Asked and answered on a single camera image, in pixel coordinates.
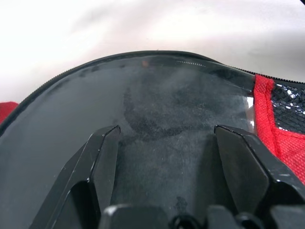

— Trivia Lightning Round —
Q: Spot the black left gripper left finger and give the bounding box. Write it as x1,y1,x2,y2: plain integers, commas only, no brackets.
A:
30,125,121,229

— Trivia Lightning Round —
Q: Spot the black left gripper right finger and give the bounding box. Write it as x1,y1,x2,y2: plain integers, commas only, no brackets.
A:
213,124,305,215

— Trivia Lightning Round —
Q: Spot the black red paddle case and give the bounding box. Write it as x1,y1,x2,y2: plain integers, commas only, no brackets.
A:
0,49,305,229

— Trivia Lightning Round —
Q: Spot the black rubber table tennis paddle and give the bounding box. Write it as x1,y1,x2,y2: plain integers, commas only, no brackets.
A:
0,57,254,229

